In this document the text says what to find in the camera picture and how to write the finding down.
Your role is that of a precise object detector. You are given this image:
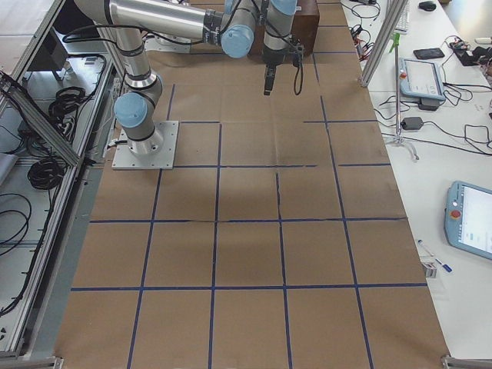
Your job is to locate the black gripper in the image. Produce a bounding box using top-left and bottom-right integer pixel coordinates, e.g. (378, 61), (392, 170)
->
(262, 48), (288, 96)

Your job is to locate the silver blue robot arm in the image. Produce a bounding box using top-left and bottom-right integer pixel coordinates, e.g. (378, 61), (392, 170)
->
(75, 1), (304, 159)

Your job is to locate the dark wooden drawer cabinet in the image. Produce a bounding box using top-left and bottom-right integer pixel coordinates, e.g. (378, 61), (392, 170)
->
(248, 0), (320, 56)

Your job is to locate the white keyboard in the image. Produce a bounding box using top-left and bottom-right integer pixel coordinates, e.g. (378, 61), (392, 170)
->
(394, 2), (410, 35)

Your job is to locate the silver tripod stand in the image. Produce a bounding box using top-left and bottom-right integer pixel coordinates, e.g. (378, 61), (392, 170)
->
(385, 33), (420, 162)

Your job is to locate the black power adapter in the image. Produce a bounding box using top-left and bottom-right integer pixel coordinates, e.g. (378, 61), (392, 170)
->
(401, 117), (424, 131)

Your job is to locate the upper teach pendant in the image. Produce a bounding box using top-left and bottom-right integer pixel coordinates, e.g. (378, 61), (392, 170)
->
(398, 58), (445, 101)

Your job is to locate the teach pendant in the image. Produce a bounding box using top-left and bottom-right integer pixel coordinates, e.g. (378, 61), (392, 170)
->
(444, 181), (492, 260)
(398, 58), (445, 101)

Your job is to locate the black smartphone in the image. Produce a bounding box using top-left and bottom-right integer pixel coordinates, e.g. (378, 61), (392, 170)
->
(413, 48), (444, 60)

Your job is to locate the black computer mouse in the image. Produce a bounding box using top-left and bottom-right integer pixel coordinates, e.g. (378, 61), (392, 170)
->
(418, 0), (437, 12)

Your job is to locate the lower teach pendant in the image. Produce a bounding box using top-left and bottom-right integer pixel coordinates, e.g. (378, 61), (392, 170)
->
(444, 181), (492, 260)

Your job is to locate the white blue pen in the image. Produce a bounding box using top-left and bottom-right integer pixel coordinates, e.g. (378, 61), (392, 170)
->
(434, 258), (453, 273)

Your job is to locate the aluminium frame post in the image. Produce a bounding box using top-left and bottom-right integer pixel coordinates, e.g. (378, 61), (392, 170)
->
(358, 0), (407, 87)

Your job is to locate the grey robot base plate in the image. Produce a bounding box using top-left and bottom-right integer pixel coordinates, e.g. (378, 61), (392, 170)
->
(112, 121), (179, 170)

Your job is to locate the aluminium frame rail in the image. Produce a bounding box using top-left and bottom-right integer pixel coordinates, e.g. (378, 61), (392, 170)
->
(1, 71), (81, 167)

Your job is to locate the coiled black cable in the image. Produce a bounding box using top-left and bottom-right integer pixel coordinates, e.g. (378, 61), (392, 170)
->
(27, 155), (68, 192)

